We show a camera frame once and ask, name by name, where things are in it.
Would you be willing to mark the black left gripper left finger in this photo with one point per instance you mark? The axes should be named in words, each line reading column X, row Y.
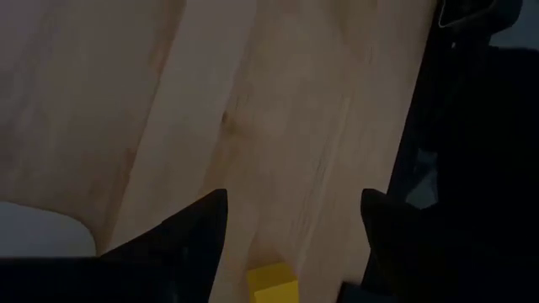
column 168, row 261

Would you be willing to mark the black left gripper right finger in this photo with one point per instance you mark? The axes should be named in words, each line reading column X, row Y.
column 421, row 252

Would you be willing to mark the yellow cube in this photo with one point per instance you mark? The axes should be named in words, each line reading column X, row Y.
column 271, row 286

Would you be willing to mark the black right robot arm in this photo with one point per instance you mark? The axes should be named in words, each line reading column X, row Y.
column 484, row 126

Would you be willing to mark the white plastic bin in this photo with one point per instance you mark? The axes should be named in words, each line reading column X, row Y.
column 38, row 231

